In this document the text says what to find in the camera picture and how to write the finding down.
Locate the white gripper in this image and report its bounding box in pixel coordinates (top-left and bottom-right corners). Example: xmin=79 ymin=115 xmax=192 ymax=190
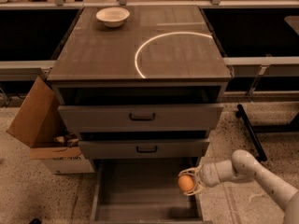
xmin=178 ymin=160 xmax=236 ymax=196

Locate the white bowl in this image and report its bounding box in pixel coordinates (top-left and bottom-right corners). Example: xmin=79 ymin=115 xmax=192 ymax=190
xmin=96 ymin=7 xmax=130 ymax=28

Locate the middle grey drawer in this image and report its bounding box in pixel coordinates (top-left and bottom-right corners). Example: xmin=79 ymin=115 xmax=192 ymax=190
xmin=79 ymin=139 xmax=209 ymax=160

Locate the black top drawer handle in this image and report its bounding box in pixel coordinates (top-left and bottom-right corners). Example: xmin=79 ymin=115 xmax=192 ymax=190
xmin=129 ymin=113 xmax=156 ymax=121

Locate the open cardboard box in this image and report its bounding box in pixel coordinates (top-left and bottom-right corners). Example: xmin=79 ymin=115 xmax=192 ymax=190
xmin=7 ymin=77 xmax=94 ymax=175

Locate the black wheeled stand leg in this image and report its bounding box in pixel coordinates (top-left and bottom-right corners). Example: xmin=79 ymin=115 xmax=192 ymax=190
xmin=235 ymin=104 xmax=267 ymax=161

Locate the grey drawer cabinet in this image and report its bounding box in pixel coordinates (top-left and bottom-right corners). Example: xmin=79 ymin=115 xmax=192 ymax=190
xmin=47 ymin=5 xmax=234 ymax=166

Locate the top grey drawer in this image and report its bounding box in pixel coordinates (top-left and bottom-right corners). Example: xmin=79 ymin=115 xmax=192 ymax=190
xmin=58 ymin=104 xmax=223 ymax=133

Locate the black drawer handle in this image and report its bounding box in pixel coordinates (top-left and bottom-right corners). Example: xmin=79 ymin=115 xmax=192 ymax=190
xmin=135 ymin=146 xmax=158 ymax=153
xmin=129 ymin=113 xmax=156 ymax=121

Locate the bottom grey open drawer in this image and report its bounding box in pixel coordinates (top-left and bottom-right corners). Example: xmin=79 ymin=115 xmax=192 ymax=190
xmin=91 ymin=158 xmax=203 ymax=224

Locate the black middle drawer handle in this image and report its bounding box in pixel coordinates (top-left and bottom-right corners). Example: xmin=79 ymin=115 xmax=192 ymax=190
xmin=135 ymin=146 xmax=158 ymax=153

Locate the orange fruit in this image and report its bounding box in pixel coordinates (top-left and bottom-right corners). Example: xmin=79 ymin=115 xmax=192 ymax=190
xmin=178 ymin=175 xmax=194 ymax=192

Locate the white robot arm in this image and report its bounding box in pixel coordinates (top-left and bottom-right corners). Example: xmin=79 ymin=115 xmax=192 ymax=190
xmin=178 ymin=149 xmax=299 ymax=224

